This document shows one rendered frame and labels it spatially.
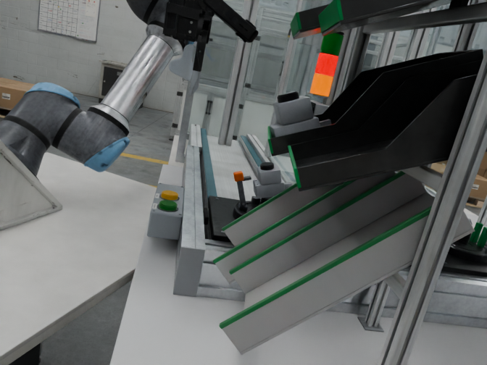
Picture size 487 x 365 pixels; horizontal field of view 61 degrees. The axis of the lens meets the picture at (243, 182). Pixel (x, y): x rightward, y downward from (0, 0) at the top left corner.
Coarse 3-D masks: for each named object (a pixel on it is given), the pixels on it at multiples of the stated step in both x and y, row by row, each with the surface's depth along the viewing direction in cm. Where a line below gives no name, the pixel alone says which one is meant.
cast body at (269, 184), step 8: (264, 168) 89; (272, 168) 90; (264, 176) 89; (272, 176) 89; (280, 176) 89; (256, 184) 90; (264, 184) 90; (272, 184) 90; (280, 184) 90; (288, 184) 92; (256, 192) 90; (264, 192) 90; (272, 192) 90
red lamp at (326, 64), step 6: (324, 54) 102; (330, 54) 102; (318, 60) 104; (324, 60) 102; (330, 60) 102; (336, 60) 103; (318, 66) 103; (324, 66) 102; (330, 66) 102; (318, 72) 103; (324, 72) 103; (330, 72) 103
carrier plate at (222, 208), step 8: (208, 200) 103; (216, 200) 101; (224, 200) 102; (232, 200) 104; (208, 208) 100; (216, 208) 96; (224, 208) 97; (232, 208) 98; (216, 216) 91; (224, 216) 92; (232, 216) 93; (216, 224) 87; (224, 224) 88; (216, 232) 82; (224, 232) 83; (224, 240) 82
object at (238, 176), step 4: (236, 172) 90; (240, 172) 90; (236, 176) 90; (240, 176) 90; (248, 176) 91; (236, 180) 90; (240, 180) 90; (244, 180) 90; (240, 184) 91; (240, 188) 91; (240, 192) 91; (240, 196) 91; (244, 196) 92; (240, 200) 92; (244, 200) 92; (244, 204) 92
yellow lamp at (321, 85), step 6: (318, 78) 104; (324, 78) 103; (330, 78) 104; (312, 84) 105; (318, 84) 104; (324, 84) 103; (330, 84) 104; (312, 90) 105; (318, 90) 104; (324, 90) 104
